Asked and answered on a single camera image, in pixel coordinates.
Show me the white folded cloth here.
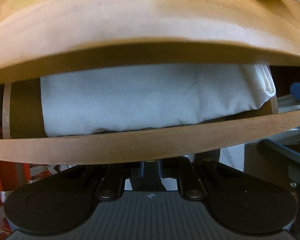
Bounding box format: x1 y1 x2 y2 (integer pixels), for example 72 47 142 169
40 64 276 137

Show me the wooden drawer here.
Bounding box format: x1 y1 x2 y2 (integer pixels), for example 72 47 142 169
0 79 300 165

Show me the wooden nightstand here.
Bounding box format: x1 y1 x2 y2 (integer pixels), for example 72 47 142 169
0 0 300 84

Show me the red gift bag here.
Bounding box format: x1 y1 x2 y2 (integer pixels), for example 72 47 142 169
0 160 52 205

